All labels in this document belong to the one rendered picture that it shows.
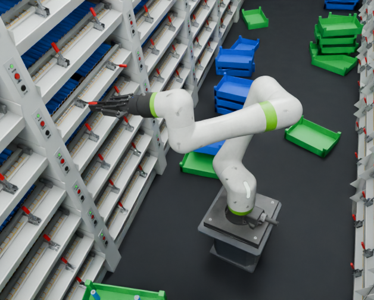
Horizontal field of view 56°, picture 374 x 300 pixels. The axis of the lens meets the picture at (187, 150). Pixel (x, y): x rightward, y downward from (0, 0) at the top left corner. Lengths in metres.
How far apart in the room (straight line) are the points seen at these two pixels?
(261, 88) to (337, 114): 1.38
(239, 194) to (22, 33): 1.02
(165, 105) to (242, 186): 0.55
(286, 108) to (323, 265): 0.95
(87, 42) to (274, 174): 1.41
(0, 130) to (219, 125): 0.71
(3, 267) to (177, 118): 0.76
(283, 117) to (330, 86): 1.72
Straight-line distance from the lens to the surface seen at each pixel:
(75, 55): 1.43
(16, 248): 1.38
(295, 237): 2.08
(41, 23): 1.27
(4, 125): 1.21
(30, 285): 1.52
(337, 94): 2.98
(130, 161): 1.98
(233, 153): 1.63
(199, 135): 1.25
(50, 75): 1.34
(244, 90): 2.68
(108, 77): 1.61
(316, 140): 2.57
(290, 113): 1.39
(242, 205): 1.62
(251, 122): 1.32
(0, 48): 1.14
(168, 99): 1.20
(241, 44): 3.54
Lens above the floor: 1.78
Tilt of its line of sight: 46 degrees down
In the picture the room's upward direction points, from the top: 9 degrees counter-clockwise
